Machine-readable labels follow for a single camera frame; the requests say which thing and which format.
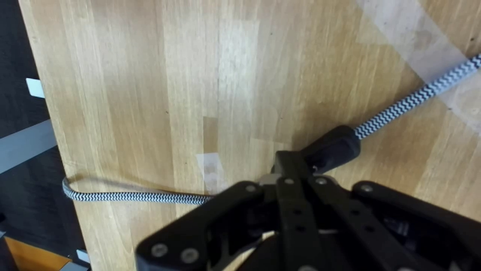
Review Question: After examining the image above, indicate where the braided lamp cable with switch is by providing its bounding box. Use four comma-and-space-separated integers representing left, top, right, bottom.
60, 51, 481, 206

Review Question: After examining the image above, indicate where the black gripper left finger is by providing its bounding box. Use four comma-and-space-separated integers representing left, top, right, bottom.
134, 149, 297, 271

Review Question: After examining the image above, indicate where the small clear tape piece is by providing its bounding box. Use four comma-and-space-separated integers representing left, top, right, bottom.
194, 117, 222, 196

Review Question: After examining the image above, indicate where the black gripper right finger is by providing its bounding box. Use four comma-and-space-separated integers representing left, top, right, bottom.
291, 149, 481, 271

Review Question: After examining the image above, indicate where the wide clear tape strip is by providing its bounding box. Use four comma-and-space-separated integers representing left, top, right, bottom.
355, 0, 481, 137

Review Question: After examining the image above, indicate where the gray metal table frame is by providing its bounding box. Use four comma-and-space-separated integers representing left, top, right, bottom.
0, 77, 57, 176

